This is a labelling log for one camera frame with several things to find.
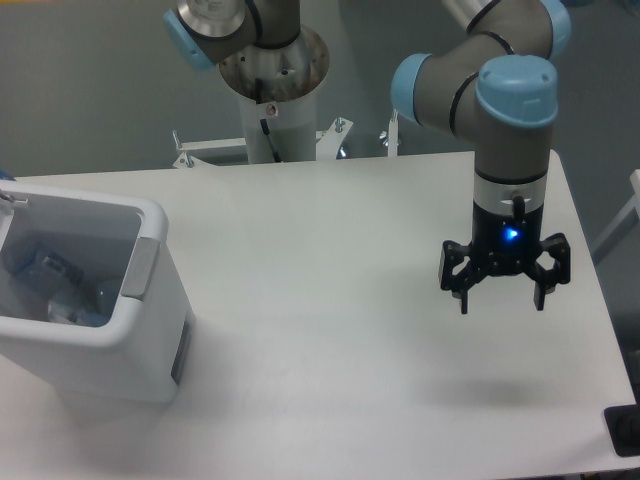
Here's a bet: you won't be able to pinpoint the white left mounting bracket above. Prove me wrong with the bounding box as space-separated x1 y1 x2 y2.
172 130 248 169

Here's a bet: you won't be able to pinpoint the black clamp at table edge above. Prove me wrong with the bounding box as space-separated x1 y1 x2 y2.
604 404 639 458

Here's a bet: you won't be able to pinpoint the white plastic trash can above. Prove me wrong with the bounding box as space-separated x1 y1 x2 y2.
1 180 195 402

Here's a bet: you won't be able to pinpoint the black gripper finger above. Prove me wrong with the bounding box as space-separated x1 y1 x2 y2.
438 240 491 314
522 233 571 311

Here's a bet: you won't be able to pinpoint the black cable on pedestal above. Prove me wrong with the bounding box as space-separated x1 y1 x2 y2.
254 77 283 163

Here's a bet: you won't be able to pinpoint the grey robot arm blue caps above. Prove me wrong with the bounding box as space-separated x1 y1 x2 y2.
163 1 571 308

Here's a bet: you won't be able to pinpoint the white middle mounting bracket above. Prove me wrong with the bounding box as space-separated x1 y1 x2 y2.
316 117 354 161

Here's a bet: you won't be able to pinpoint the clear plastic water bottle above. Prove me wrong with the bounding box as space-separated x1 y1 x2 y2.
5 242 104 328

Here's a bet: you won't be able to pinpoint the white right clamp bracket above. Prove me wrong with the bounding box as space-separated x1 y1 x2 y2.
378 109 401 157

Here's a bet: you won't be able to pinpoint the white mounting bracket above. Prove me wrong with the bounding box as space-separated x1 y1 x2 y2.
316 117 354 161
172 130 248 169

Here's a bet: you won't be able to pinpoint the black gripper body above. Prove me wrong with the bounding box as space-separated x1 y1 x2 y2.
465 202 544 278

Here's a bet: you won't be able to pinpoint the white frame at right edge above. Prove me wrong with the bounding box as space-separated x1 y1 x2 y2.
591 169 639 265

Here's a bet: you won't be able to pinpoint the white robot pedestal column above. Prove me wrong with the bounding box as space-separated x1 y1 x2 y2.
218 25 331 164

